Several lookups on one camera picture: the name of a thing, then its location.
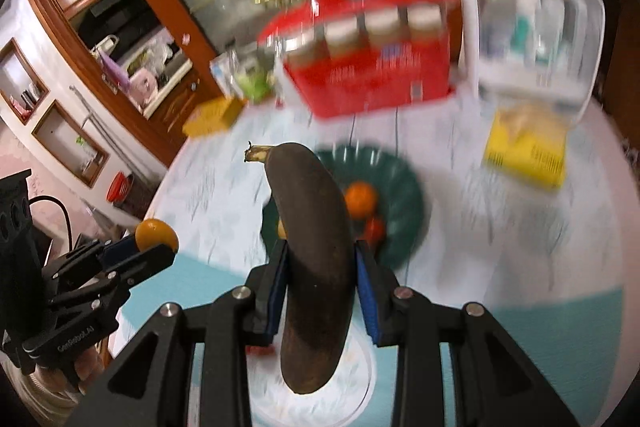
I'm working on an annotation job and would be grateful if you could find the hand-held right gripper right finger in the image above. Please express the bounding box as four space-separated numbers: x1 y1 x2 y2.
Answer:
354 242 556 427

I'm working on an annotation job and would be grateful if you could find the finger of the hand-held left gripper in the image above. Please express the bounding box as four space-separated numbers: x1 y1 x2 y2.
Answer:
42 234 141 280
47 244 177 309

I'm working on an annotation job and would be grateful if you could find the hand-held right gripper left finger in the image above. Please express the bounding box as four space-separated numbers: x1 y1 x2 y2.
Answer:
65 239 291 427

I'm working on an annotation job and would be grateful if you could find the small yellow orange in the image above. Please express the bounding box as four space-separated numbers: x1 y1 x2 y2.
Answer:
135 218 179 254

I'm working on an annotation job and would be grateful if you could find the dark overripe banana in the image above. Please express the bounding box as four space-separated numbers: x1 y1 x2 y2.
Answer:
243 143 357 395

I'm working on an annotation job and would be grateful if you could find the dark green scalloped plate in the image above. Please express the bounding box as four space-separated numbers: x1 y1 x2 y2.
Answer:
261 144 428 270

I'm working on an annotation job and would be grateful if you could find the large deep orange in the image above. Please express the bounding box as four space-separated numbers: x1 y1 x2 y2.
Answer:
344 182 378 219

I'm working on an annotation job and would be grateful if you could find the person's left hand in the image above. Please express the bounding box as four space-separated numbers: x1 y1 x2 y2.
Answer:
30 347 106 403

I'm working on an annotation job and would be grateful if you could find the metal pole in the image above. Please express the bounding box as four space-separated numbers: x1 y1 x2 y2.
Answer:
70 86 168 190

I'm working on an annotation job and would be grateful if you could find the tree print tablecloth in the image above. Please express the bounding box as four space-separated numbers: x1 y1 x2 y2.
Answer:
147 97 640 308

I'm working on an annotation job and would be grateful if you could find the yellow tin box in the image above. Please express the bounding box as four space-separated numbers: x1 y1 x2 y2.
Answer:
182 97 246 138

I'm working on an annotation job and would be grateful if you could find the pink bag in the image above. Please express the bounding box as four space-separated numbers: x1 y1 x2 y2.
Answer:
127 72 159 106

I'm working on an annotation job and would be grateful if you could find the teal striped table runner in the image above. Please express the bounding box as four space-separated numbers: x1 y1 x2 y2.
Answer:
107 252 633 427

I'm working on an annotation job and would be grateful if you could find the small white card box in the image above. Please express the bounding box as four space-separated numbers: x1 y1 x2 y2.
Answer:
210 54 242 98

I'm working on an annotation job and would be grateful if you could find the yellow tissue box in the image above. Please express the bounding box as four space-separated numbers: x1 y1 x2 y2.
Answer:
482 102 571 191

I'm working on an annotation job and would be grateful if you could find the red pack of jars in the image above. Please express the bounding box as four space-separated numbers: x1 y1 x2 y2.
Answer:
257 0 461 122

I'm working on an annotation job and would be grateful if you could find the white lidded brown jar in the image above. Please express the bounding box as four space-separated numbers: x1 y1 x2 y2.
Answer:
406 4 444 42
325 17 362 58
287 34 328 68
365 9 404 50

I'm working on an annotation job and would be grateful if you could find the white storage box clear lid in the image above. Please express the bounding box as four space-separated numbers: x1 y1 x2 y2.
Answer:
457 0 606 122

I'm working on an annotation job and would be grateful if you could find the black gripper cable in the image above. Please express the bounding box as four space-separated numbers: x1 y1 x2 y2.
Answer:
30 195 77 254

